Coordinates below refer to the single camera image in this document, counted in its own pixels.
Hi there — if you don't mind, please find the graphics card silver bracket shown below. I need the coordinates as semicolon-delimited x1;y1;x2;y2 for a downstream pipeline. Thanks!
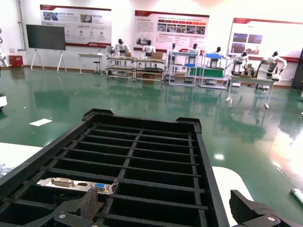
36;176;119;197

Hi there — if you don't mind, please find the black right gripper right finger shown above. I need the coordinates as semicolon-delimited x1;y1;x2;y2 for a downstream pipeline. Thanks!
229;189;303;227

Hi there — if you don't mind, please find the white shelf frame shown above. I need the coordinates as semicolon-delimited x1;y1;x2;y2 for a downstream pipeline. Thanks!
168;48;198;87

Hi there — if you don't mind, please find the white wall poster red trim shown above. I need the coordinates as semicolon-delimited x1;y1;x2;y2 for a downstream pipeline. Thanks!
134;9;210;53
39;4;112;47
227;17;303;62

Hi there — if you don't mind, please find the black panel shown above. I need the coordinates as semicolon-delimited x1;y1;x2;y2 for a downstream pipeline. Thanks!
291;48;303;90

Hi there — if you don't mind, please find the white machine cabinet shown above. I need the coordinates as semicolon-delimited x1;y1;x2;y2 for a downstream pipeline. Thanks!
0;92;8;113

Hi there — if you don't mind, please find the grey wall pipe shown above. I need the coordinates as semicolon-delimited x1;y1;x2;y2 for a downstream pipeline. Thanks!
18;0;27;52

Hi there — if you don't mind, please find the shelf frame with blue tray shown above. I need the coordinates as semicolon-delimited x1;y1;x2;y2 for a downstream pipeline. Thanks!
198;46;232;90

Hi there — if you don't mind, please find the long white table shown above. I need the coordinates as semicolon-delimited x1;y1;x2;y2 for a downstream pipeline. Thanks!
226;75;276;110

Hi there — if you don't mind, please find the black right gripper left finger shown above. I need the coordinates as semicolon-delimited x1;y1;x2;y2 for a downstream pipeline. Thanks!
25;188;100;227

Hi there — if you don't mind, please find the white paper sheet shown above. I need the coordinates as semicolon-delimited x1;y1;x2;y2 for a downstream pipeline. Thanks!
28;118;53;127

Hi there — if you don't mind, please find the small white desk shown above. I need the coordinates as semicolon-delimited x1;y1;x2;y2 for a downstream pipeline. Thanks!
78;53;105;76

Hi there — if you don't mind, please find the white cylinder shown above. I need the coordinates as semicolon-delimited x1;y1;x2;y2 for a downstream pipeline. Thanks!
290;188;303;204

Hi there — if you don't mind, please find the red wall cabinet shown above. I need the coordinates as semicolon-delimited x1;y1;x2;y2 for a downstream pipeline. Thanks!
9;55;24;69

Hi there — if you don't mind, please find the black slotted container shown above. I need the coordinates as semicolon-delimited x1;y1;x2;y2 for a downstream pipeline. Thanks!
0;108;232;227

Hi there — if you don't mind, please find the metal frame workbench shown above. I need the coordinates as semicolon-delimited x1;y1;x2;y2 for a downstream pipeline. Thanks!
134;58;166;84
106;55;137;79

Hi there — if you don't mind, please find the black display on white stand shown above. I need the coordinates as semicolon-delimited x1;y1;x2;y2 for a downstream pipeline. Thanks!
25;24;68;73

